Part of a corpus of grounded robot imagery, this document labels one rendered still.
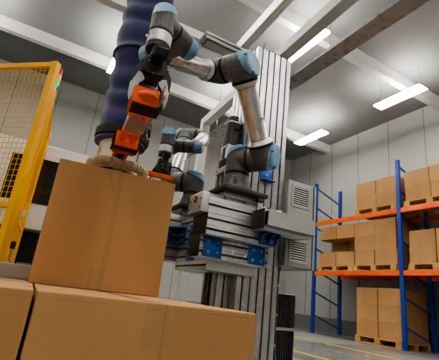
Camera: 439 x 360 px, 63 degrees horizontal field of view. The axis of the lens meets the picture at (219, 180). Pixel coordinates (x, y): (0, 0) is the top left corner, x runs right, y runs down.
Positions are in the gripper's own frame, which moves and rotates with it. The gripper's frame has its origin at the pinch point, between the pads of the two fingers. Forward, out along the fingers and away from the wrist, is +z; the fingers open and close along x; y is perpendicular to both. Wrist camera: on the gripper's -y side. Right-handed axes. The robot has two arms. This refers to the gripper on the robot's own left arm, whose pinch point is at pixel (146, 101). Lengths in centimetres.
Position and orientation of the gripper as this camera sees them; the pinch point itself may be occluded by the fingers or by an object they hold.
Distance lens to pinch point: 107.7
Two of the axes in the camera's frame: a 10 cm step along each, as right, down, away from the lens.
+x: -9.1, -2.3, -3.4
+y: -4.0, 2.5, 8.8
